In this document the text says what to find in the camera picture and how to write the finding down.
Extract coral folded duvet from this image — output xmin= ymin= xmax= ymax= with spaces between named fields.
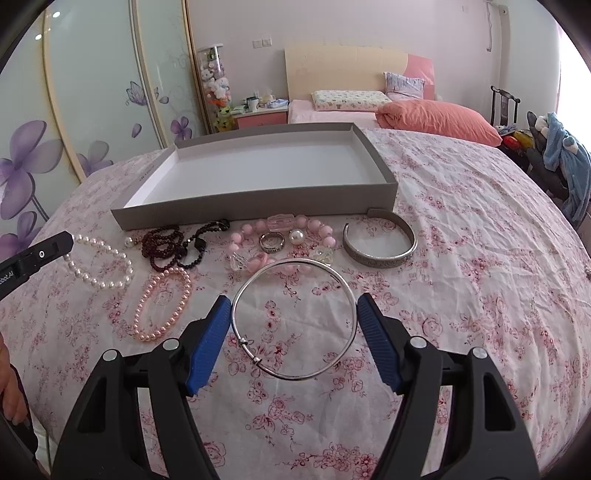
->
xmin=376 ymin=99 xmax=502 ymax=147

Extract floral white pillow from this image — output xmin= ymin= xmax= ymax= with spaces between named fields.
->
xmin=311 ymin=90 xmax=391 ymax=112

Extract white air conditioner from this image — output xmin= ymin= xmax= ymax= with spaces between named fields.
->
xmin=484 ymin=0 xmax=508 ymax=14

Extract pink nightstand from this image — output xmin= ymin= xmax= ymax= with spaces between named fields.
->
xmin=233 ymin=107 xmax=288 ymax=129

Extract wide engraved silver cuff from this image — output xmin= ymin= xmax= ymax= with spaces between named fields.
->
xmin=342 ymin=208 xmax=418 ymax=269

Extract person's left hand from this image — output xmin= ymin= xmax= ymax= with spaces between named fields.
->
xmin=0 ymin=336 xmax=28 ymax=425

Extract large pink bead bracelet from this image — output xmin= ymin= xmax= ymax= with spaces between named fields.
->
xmin=226 ymin=213 xmax=338 ymax=278

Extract blue plush garment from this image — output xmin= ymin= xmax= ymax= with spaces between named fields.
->
xmin=543 ymin=112 xmax=590 ymax=229

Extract silver ring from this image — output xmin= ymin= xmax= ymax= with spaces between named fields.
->
xmin=258 ymin=231 xmax=287 ymax=254

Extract floral pink bedsheet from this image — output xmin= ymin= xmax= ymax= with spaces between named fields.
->
xmin=1 ymin=130 xmax=590 ymax=479

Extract single large pearl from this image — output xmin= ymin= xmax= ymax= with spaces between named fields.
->
xmin=288 ymin=228 xmax=305 ymax=246

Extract lavender patterned pillow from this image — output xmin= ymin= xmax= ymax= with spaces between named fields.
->
xmin=385 ymin=72 xmax=425 ymax=100

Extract grey shallow cardboard tray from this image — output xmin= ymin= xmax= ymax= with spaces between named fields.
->
xmin=111 ymin=123 xmax=399 ymax=230

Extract white pearl bracelet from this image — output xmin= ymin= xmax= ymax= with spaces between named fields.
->
xmin=63 ymin=233 xmax=134 ymax=291

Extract sliding wardrobe floral doors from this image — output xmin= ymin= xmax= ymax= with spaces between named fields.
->
xmin=1 ymin=1 xmax=205 ymax=258

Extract beige pink headboard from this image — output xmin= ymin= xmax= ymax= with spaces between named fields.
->
xmin=284 ymin=43 xmax=436 ymax=100

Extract pink bed mattress sheet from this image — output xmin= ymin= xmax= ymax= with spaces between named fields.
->
xmin=287 ymin=100 xmax=379 ymax=129

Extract black bead bracelet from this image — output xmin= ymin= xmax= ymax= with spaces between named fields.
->
xmin=177 ymin=217 xmax=232 ymax=270

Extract thin silver bangle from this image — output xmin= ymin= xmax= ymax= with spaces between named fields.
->
xmin=230 ymin=258 xmax=359 ymax=382

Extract pink pearl bracelet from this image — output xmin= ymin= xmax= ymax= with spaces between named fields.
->
xmin=132 ymin=265 xmax=194 ymax=344

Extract dark red bead bracelet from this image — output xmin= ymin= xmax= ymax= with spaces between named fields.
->
xmin=140 ymin=224 xmax=187 ymax=273

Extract dark wooden chair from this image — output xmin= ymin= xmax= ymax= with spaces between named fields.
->
xmin=490 ymin=86 xmax=521 ymax=128

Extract clear tube of plush toys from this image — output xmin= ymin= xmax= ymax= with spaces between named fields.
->
xmin=197 ymin=44 xmax=232 ymax=133

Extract white mug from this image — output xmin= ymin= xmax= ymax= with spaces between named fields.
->
xmin=246 ymin=97 xmax=259 ymax=112

